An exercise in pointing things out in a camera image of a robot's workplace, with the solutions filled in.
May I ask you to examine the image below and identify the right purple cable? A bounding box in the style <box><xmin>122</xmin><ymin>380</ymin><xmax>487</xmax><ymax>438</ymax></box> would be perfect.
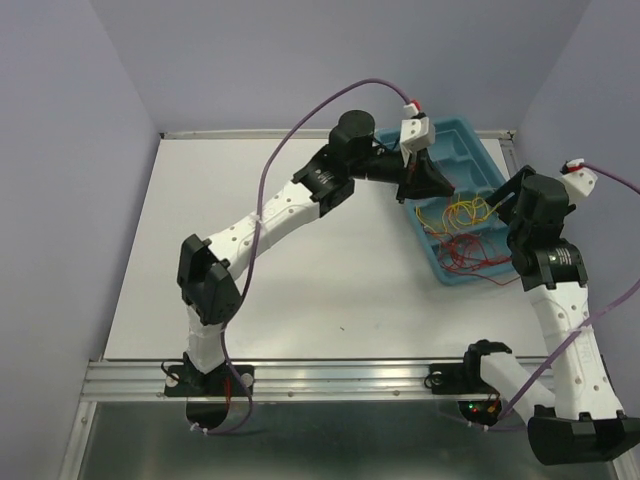
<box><xmin>469</xmin><ymin>162</ymin><xmax>640</xmax><ymax>434</ymax></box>

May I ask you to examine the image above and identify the teal plastic tray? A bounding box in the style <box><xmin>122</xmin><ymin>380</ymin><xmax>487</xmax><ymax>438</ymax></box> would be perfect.
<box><xmin>404</xmin><ymin>117</ymin><xmax>519</xmax><ymax>287</ymax></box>

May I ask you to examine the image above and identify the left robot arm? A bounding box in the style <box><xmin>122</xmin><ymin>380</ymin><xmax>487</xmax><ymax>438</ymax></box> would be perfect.
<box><xmin>177</xmin><ymin>104</ymin><xmax>454</xmax><ymax>394</ymax></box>

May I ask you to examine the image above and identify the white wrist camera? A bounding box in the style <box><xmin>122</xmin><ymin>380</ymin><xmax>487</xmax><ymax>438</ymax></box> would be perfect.
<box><xmin>559</xmin><ymin>158</ymin><xmax>598</xmax><ymax>205</ymax></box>
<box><xmin>399</xmin><ymin>100</ymin><xmax>435</xmax><ymax>165</ymax></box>

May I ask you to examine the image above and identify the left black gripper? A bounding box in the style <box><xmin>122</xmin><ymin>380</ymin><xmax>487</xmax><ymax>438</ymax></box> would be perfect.
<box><xmin>346</xmin><ymin>144</ymin><xmax>451</xmax><ymax>203</ymax></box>

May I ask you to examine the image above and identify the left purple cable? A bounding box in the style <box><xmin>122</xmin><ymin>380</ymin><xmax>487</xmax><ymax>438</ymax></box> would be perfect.
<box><xmin>192</xmin><ymin>78</ymin><xmax>416</xmax><ymax>437</ymax></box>

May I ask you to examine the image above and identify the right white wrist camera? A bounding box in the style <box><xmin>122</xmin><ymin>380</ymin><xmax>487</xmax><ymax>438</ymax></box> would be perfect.
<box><xmin>559</xmin><ymin>158</ymin><xmax>598</xmax><ymax>205</ymax></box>

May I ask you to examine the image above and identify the thick red wire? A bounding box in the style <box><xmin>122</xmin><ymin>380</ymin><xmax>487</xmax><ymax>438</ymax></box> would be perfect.
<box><xmin>434</xmin><ymin>234</ymin><xmax>521</xmax><ymax>287</ymax></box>

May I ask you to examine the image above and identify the aluminium rail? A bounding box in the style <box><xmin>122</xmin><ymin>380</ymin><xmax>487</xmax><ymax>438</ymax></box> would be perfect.
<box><xmin>80</xmin><ymin>358</ymin><xmax>462</xmax><ymax>403</ymax></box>

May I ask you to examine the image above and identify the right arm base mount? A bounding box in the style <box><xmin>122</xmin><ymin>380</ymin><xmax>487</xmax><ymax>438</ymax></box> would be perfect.
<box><xmin>423</xmin><ymin>339</ymin><xmax>520</xmax><ymax>395</ymax></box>

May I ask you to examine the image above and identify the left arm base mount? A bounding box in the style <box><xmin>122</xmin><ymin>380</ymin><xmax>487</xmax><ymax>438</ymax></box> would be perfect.
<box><xmin>160</xmin><ymin>362</ymin><xmax>253</xmax><ymax>399</ymax></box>

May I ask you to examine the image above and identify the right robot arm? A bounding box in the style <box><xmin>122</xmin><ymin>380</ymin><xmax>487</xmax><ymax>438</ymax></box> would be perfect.
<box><xmin>460</xmin><ymin>159</ymin><xmax>639</xmax><ymax>465</ymax></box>

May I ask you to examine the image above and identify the purple cable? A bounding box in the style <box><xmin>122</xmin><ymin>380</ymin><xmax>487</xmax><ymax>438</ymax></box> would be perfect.
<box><xmin>192</xmin><ymin>78</ymin><xmax>416</xmax><ymax>437</ymax></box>
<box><xmin>469</xmin><ymin>162</ymin><xmax>640</xmax><ymax>434</ymax></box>

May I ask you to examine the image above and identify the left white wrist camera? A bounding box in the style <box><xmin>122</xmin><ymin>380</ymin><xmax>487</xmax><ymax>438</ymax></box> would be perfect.
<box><xmin>399</xmin><ymin>100</ymin><xmax>435</xmax><ymax>165</ymax></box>

